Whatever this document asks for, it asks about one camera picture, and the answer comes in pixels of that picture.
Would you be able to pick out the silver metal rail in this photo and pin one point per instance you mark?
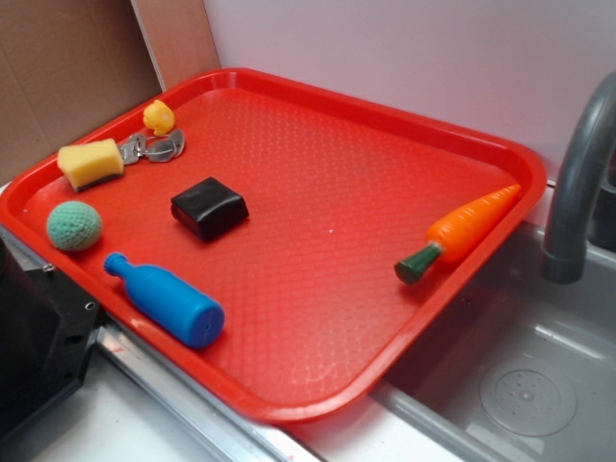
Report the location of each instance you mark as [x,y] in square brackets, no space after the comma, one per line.
[134,406]

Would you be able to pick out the black rectangular block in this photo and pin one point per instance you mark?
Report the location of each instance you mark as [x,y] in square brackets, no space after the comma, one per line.
[209,209]

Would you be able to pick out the brown cardboard panel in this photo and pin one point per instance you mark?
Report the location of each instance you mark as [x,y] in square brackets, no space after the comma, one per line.
[67,68]

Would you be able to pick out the grey toy faucet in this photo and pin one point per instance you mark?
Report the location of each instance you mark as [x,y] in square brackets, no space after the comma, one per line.
[582,211]

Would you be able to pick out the yellow sponge with grey pad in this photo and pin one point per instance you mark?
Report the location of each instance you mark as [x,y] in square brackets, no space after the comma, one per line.
[89,164]

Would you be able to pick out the yellow rubber duck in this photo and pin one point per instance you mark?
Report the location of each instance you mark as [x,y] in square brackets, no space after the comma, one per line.
[159,118]

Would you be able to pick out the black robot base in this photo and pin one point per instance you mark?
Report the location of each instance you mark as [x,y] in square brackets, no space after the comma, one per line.
[48,327]

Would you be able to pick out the blue plastic toy bottle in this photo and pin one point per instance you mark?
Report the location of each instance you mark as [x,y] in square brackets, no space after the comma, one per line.
[190,316]

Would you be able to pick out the grey plastic toy sink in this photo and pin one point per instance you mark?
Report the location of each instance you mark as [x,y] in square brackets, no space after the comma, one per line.
[516,368]

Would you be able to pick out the silver metal clip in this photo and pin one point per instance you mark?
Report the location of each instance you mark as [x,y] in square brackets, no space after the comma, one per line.
[154,149]

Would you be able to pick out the green knitted ball sponge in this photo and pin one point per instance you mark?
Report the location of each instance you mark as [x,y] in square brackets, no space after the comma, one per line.
[74,226]

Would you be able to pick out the red plastic tray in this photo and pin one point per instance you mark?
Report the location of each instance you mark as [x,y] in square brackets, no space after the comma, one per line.
[338,190]

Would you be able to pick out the orange plastic toy carrot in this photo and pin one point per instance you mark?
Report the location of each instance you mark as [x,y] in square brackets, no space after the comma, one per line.
[455,235]

